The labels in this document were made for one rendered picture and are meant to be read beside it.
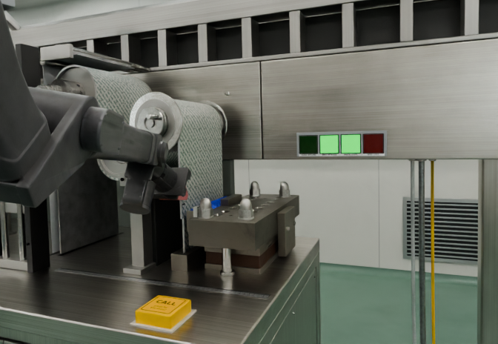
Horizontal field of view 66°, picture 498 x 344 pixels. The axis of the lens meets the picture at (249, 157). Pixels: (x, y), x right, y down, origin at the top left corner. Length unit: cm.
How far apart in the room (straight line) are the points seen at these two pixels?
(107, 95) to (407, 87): 80
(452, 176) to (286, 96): 249
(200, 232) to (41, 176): 61
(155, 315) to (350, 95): 76
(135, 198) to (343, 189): 289
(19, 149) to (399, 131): 97
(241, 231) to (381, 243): 280
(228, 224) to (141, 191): 21
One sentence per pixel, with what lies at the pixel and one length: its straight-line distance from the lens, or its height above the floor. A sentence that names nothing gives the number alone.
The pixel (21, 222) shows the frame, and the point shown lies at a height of 102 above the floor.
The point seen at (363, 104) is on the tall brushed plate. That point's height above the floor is 129.
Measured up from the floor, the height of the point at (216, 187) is 107.
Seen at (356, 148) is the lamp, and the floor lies 117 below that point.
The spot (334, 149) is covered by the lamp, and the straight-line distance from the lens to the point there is 113.
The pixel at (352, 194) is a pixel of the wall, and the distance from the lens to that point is 351.
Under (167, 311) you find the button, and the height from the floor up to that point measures 92.
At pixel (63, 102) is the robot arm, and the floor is 124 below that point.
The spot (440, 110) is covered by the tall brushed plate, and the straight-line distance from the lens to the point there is 113.
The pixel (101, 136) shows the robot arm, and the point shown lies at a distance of 36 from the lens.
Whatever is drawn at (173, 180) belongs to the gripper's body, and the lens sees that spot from 85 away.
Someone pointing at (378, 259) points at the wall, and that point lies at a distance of 362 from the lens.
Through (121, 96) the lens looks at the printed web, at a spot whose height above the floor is 133.
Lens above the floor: 121
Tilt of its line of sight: 3 degrees down
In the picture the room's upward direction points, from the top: 1 degrees counter-clockwise
